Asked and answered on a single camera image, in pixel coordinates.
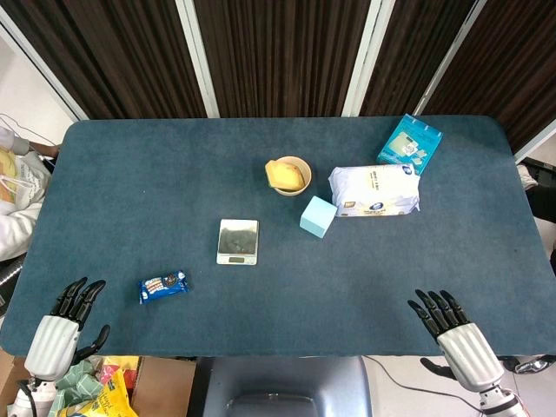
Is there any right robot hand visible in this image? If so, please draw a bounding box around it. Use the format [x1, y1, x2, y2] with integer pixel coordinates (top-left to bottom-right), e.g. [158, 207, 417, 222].
[407, 288, 506, 393]

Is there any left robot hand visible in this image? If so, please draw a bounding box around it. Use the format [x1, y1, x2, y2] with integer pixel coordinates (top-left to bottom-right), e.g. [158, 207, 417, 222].
[23, 277, 111, 382]

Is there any blue cookie snack pack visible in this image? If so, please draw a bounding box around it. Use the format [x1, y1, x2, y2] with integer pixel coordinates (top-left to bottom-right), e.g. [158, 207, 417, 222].
[138, 269, 192, 306]

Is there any small kitchen scale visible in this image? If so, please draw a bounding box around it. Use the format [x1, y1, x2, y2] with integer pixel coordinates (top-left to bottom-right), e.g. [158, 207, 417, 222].
[215, 218, 260, 266]

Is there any teal box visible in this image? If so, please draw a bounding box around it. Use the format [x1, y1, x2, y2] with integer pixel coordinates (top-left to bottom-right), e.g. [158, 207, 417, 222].
[376, 113, 445, 176]

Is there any green checked bag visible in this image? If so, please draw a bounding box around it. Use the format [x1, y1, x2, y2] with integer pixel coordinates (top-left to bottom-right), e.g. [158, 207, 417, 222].
[51, 358, 105, 414]

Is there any brown cardboard box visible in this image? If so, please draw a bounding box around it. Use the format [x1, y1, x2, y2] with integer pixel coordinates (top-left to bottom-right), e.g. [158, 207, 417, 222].
[129, 356, 197, 417]

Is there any person in white clothes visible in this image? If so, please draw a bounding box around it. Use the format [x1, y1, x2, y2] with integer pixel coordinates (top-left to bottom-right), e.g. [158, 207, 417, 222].
[0, 125, 62, 261]

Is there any white tote bag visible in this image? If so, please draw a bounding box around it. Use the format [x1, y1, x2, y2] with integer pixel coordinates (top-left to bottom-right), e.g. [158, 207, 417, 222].
[0, 147, 53, 218]

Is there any black object with cloth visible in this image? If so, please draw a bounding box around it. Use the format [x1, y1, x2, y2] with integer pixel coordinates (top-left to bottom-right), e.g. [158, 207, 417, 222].
[517, 156, 556, 222]

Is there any white wet wipes pack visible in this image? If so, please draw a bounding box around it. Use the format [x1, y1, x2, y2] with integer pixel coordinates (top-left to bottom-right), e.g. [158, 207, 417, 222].
[328, 162, 421, 218]

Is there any light blue cube box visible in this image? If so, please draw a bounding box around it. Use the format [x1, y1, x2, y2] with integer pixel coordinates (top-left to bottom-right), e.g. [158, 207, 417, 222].
[299, 195, 338, 239]

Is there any blue table mat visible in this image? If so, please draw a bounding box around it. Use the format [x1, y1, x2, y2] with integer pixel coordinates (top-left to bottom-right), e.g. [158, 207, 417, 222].
[0, 114, 556, 359]

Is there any beige round bowl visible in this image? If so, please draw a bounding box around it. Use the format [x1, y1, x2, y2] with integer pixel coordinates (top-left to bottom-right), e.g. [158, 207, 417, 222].
[265, 156, 313, 197]

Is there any yellow sponge cake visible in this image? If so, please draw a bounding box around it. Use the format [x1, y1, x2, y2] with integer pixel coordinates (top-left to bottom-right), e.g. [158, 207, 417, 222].
[265, 159, 306, 191]

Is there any dark slatted partition panel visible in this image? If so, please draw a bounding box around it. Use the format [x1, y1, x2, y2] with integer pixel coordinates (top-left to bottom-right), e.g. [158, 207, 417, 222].
[359, 0, 479, 117]
[0, 0, 208, 121]
[193, 0, 373, 119]
[423, 0, 556, 152]

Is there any black cable on floor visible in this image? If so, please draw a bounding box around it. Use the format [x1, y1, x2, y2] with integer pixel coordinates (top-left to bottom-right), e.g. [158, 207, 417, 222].
[367, 356, 483, 412]

